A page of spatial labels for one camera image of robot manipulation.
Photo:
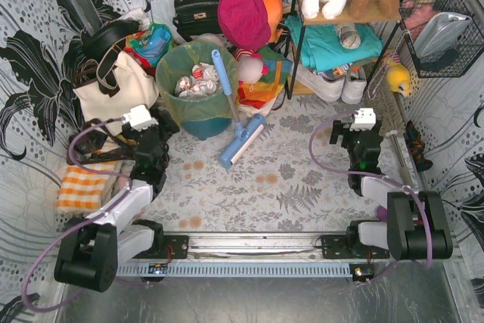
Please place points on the cream canvas tote bag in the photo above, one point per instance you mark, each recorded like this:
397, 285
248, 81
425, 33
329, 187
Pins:
136, 87

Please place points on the pink white plush doll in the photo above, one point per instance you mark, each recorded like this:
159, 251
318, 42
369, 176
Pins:
250, 66

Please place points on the black leather handbag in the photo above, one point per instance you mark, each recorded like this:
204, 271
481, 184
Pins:
196, 17

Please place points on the white sneaker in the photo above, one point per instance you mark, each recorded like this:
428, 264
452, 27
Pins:
354, 86
326, 89

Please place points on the black wire basket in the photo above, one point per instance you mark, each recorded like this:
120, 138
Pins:
456, 60

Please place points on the yellow plush toy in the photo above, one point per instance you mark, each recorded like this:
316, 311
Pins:
397, 75

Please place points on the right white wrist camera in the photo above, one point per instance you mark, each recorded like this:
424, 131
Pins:
363, 119

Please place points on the brown patterned strap bag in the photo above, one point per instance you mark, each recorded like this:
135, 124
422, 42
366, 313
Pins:
101, 147

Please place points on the white sneaker right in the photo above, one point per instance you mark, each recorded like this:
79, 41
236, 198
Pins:
354, 86

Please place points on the pink rolled towel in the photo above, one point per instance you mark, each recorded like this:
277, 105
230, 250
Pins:
122, 182

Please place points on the teal folded cloth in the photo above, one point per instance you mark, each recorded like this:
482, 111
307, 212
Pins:
321, 49

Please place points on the colourful printed bag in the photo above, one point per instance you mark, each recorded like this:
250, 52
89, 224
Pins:
147, 47

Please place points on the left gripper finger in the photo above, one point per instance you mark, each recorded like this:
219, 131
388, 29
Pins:
169, 125
160, 115

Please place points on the black hat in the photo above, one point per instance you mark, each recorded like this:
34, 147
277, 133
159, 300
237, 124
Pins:
96, 45

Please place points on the metal base rail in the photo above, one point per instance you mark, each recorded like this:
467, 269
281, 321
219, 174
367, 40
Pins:
254, 255

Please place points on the magenta cloth bag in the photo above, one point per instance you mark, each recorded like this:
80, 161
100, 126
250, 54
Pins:
244, 23

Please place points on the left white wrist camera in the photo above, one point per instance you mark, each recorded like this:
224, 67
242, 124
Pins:
139, 118

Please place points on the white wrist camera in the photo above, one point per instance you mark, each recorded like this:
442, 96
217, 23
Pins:
139, 118
363, 119

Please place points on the cream plush lamb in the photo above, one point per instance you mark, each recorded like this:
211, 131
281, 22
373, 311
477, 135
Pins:
211, 38

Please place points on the orange white checkered towel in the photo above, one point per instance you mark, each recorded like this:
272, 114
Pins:
82, 191

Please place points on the dark patterned cloth right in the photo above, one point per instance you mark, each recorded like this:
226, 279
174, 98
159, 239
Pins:
416, 147

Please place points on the blue floor mop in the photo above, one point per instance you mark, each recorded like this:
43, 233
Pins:
244, 135

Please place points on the grey patterned ball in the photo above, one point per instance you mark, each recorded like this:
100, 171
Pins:
348, 35

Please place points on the crumpled paper trash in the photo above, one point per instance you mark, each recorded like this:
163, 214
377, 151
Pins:
202, 83

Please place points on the teal trash bin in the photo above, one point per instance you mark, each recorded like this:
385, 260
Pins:
204, 129

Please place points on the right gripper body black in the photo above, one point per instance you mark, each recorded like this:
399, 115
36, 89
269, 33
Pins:
338, 131

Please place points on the rainbow striped cloth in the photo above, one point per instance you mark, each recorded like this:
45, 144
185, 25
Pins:
270, 85

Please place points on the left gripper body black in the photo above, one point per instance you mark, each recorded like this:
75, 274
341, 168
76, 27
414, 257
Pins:
162, 123

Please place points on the wooden black frame shelf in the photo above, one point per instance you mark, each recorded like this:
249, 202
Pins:
295, 41

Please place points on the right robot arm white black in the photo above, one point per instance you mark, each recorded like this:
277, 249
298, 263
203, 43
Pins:
413, 225

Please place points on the orange plush toy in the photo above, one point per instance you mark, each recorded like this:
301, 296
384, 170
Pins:
274, 10

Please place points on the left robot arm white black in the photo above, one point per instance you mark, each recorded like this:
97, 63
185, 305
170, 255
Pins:
109, 221

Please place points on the white sneaker left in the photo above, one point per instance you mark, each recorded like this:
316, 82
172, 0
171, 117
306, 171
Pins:
326, 89

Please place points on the metal pole with handle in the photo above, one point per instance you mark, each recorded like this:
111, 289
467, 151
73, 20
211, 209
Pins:
403, 169

